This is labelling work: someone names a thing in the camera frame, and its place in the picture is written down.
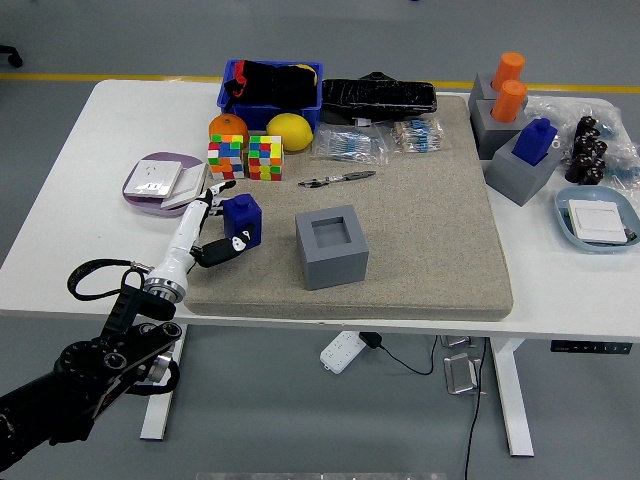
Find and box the orange fruit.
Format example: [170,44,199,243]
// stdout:
[208,113,250,149]

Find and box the black pen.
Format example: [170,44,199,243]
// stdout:
[297,170,377,190]

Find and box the blue plastic bin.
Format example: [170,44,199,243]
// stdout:
[216,59,325,132]

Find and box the yellow item in bin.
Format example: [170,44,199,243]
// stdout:
[293,63,320,87]

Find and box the light blue tray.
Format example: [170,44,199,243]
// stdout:
[554,186,640,255]

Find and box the grey-brown mat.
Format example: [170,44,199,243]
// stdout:
[182,94,515,323]

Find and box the white power strip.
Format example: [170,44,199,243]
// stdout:
[319,330,366,375]

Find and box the black cloth with red trim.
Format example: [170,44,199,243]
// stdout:
[223,60,320,109]

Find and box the clear plastic bag of parts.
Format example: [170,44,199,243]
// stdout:
[525,94,619,151]

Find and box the white wall switch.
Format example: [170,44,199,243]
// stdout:
[568,199,630,245]

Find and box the purple tray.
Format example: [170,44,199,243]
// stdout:
[122,151,209,218]

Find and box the blue square seal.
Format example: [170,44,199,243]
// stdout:
[511,117,559,168]
[221,193,264,250]

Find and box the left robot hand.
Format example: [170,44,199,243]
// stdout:
[147,179,257,288]

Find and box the multicoloured puzzle cube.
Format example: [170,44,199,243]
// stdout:
[207,133,247,181]
[247,134,285,182]

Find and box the white table leg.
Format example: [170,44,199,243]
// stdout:
[139,324,189,441]
[489,338,535,457]

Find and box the black crinkled bag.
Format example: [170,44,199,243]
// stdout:
[321,71,439,123]

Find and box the grey cube seal holder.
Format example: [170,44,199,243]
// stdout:
[294,203,370,291]
[468,98,535,161]
[468,73,504,109]
[484,134,564,207]

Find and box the black plug with cord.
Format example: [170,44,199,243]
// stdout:
[358,331,439,376]

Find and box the clear bag of blue resistors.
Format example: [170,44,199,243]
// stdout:
[309,124,390,167]

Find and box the clear bag of blue parts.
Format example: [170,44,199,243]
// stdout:
[597,117,640,190]

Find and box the black cable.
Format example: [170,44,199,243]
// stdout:
[463,335,489,480]

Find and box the black table control panel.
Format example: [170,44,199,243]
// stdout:
[550,340,634,355]

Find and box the white socket plate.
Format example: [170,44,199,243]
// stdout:
[123,159,184,197]

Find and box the clear bag of brown resistors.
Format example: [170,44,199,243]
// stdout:
[384,118,453,155]

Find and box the yellow lemon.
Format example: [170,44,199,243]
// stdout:
[266,113,315,153]

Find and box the white switch plate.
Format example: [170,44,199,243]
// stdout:
[160,163,209,210]

